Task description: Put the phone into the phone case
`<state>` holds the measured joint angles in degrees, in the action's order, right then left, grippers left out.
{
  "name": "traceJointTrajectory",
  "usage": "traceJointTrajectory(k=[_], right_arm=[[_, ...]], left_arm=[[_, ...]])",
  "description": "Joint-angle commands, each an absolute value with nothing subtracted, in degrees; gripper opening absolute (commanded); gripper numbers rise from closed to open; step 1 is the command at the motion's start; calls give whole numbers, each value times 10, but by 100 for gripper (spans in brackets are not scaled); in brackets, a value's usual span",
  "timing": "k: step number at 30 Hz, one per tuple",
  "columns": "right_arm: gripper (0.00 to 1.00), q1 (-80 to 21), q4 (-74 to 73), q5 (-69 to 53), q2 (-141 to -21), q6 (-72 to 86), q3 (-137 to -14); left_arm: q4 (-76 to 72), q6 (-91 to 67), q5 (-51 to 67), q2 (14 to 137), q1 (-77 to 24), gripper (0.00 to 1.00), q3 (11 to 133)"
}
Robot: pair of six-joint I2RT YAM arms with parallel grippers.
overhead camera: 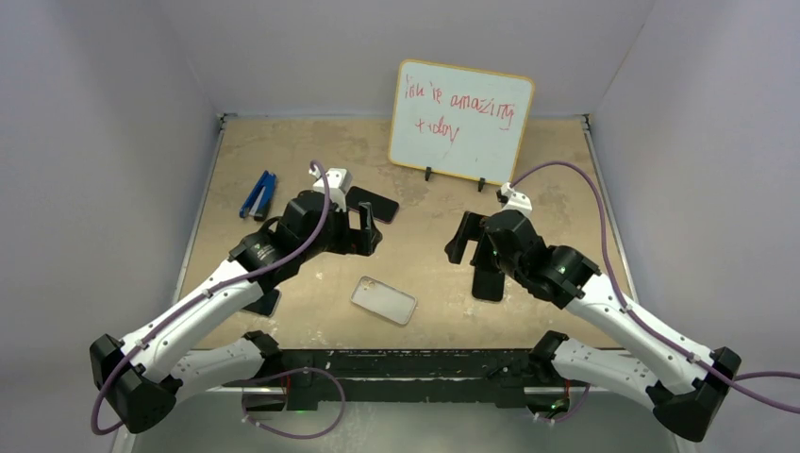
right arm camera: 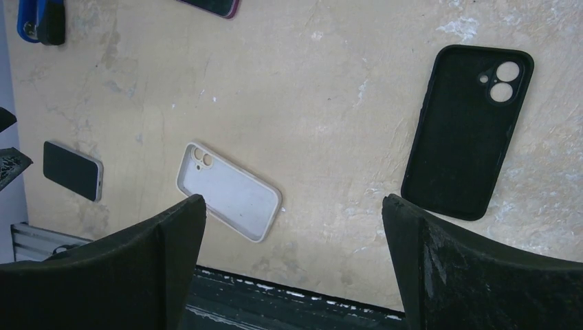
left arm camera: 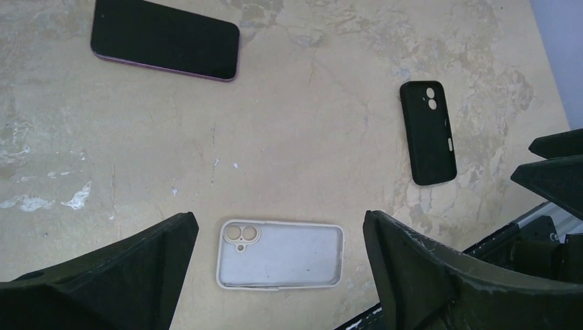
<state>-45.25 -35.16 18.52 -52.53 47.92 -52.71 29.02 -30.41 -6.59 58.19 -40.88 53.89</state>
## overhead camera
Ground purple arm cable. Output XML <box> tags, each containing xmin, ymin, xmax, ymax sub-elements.
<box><xmin>510</xmin><ymin>160</ymin><xmax>800</xmax><ymax>416</ymax></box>
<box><xmin>91</xmin><ymin>159</ymin><xmax>332</xmax><ymax>436</ymax></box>

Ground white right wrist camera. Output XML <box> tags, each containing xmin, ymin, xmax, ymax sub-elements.
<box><xmin>496</xmin><ymin>182</ymin><xmax>533</xmax><ymax>217</ymax></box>

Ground whiteboard with red writing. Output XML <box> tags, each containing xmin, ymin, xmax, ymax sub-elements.
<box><xmin>389</xmin><ymin>59</ymin><xmax>535</xmax><ymax>185</ymax></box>

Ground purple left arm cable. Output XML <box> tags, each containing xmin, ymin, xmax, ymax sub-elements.
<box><xmin>91</xmin><ymin>159</ymin><xmax>332</xmax><ymax>436</ymax></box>

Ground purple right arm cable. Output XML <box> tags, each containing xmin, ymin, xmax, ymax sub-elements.
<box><xmin>510</xmin><ymin>160</ymin><xmax>800</xmax><ymax>416</ymax></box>

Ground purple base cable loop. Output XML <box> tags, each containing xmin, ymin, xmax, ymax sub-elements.
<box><xmin>241</xmin><ymin>366</ymin><xmax>347</xmax><ymax>440</ymax></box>

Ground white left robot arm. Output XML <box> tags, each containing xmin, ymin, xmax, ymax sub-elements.
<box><xmin>90</xmin><ymin>191</ymin><xmax>382</xmax><ymax>435</ymax></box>

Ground blue and black stapler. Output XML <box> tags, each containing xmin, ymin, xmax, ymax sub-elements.
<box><xmin>239</xmin><ymin>170</ymin><xmax>277</xmax><ymax>222</ymax></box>

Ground clear white phone case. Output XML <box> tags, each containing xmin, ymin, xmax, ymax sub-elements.
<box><xmin>350</xmin><ymin>276</ymin><xmax>417</xmax><ymax>326</ymax></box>

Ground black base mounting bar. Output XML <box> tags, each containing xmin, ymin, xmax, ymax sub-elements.
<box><xmin>220</xmin><ymin>347</ymin><xmax>592</xmax><ymax>412</ymax></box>

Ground purple phone black screen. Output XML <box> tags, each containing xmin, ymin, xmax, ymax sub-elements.
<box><xmin>345</xmin><ymin>186</ymin><xmax>399</xmax><ymax>224</ymax></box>

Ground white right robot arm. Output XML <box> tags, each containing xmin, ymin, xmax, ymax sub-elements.
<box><xmin>444</xmin><ymin>210</ymin><xmax>742</xmax><ymax>443</ymax></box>

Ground black phone case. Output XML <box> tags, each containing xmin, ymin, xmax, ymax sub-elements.
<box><xmin>471</xmin><ymin>260</ymin><xmax>505</xmax><ymax>303</ymax></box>

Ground silver phone black screen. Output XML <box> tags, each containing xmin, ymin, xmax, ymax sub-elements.
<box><xmin>242</xmin><ymin>288</ymin><xmax>282</xmax><ymax>317</ymax></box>

